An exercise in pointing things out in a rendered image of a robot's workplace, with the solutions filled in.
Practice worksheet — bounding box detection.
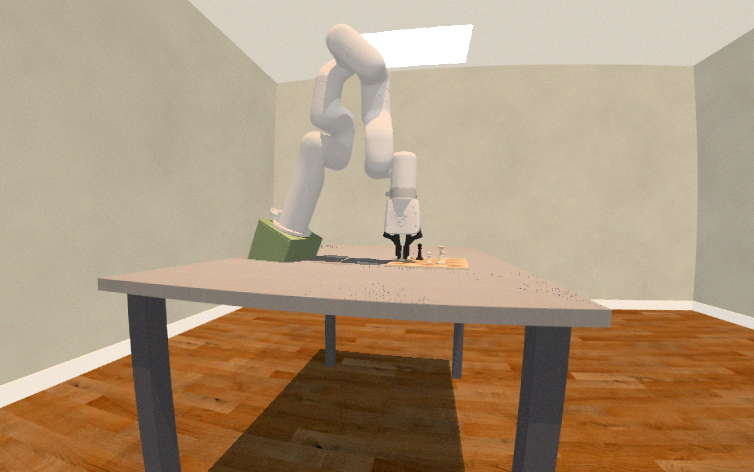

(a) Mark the orange and cream chessboard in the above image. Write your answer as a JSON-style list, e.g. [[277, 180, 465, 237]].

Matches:
[[385, 257, 469, 270]]

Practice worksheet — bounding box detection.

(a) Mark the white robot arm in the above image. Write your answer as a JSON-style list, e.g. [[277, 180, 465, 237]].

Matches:
[[270, 24, 417, 237]]

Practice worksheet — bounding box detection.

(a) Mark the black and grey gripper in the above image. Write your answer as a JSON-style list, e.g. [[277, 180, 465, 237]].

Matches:
[[383, 197, 423, 259]]

